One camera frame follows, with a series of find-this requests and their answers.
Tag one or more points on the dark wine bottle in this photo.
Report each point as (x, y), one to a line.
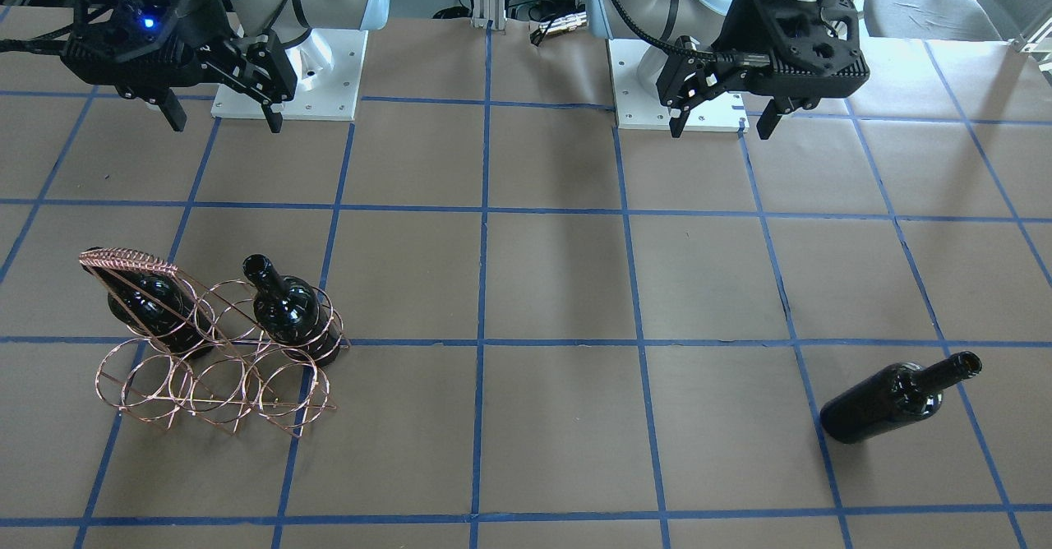
(145, 294)
(894, 397)
(290, 312)

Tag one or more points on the grey office chair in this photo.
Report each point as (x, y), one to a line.
(1022, 23)

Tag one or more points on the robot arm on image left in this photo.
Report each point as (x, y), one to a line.
(292, 21)

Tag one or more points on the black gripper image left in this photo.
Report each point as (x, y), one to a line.
(207, 16)

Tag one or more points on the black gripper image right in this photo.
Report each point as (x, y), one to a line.
(734, 29)

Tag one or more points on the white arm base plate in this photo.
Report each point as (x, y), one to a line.
(329, 63)
(634, 69)

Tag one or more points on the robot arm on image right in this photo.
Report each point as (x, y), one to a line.
(659, 22)

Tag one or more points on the dark wine bottle under handle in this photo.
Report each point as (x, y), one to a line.
(145, 294)

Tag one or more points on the copper wire wine rack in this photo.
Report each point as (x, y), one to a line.
(246, 375)

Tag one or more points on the dark wine bottle in rack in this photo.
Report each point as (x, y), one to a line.
(290, 312)

